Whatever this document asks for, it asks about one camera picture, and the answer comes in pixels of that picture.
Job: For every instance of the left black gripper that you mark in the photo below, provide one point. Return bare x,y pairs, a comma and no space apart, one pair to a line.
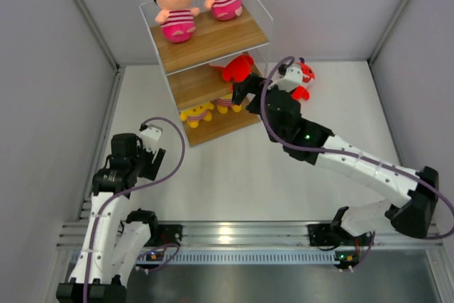
150,167

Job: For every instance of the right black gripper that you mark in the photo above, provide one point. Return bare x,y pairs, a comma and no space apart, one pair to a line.
256,87

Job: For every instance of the yellow plush toy striped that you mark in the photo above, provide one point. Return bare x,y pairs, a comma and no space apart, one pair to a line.
224,103

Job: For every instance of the red shark plush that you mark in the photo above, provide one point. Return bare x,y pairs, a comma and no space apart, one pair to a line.
308,78
235,68

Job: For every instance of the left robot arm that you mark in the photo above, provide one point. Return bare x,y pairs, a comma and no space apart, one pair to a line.
118,228

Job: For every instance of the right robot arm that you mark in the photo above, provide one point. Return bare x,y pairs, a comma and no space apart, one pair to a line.
407,206

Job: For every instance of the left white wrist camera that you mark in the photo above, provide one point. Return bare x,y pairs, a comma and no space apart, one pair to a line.
150,136

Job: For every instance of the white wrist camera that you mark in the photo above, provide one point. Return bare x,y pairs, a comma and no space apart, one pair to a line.
291,77
150,136

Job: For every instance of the white wire wooden shelf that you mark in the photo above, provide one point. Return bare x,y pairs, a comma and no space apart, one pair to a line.
188,68

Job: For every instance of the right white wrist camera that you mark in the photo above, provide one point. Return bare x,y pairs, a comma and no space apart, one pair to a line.
291,77

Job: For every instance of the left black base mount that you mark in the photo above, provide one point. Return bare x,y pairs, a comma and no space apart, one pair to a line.
165,234

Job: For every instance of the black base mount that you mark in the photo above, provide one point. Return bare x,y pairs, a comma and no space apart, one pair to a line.
326,236
165,234

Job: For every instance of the aluminium mounting rail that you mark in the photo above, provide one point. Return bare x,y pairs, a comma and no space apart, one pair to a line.
284,235

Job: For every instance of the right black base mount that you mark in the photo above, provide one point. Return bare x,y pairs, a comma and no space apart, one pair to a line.
326,236

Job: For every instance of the aluminium frame post left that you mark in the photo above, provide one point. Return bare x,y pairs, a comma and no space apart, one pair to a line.
96,33

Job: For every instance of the aluminium frame post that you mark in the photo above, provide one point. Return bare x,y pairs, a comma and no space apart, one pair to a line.
386,34
96,33

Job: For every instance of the aluminium frame post right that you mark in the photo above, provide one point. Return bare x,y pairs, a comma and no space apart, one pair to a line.
386,34

